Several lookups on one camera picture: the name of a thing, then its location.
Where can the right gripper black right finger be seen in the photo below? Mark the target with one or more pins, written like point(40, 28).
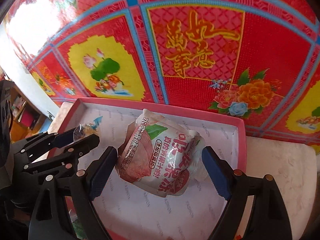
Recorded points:
point(268, 218)

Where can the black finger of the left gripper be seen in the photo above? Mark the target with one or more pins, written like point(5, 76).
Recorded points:
point(43, 142)
point(60, 158)

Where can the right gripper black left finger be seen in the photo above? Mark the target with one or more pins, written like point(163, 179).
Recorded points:
point(50, 218)

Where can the clear blue-edged candy packet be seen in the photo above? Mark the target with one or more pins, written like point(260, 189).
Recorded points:
point(86, 129)

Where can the pink jelly drink pouch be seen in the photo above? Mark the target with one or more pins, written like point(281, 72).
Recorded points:
point(160, 156)

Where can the wooden shelf cabinet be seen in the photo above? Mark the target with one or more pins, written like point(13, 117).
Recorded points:
point(27, 119)

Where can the pink shallow cardboard box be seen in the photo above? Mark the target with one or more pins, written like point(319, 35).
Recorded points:
point(129, 212)

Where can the red floral wall poster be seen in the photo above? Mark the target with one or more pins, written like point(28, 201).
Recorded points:
point(253, 59)

